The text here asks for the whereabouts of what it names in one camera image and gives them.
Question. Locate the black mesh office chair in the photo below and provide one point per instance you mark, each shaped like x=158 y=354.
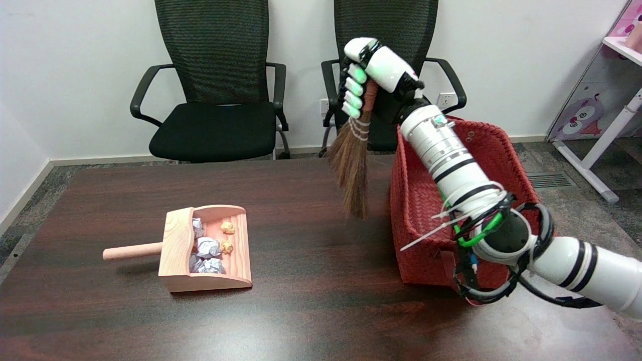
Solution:
x=215 y=130
x=381 y=20

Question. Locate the yellow paper ball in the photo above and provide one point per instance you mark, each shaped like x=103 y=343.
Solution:
x=227 y=228
x=226 y=246

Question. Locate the white pink owl print shelf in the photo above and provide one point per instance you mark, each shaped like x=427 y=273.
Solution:
x=582 y=115

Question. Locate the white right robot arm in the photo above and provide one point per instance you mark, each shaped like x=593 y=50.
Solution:
x=446 y=150

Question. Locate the long white zip tie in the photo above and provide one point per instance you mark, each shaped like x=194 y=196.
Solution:
x=426 y=238

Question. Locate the grey floor vent grille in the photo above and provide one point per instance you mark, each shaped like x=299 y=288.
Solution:
x=549 y=180

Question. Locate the red woven basket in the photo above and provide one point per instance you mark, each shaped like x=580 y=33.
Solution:
x=416 y=200

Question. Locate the brown straw hand broom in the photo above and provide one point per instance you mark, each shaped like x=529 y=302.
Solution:
x=351 y=165

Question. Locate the white wall socket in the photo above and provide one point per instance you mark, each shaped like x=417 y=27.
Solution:
x=323 y=105
x=445 y=99

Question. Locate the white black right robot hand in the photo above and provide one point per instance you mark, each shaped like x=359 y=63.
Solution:
x=388 y=67

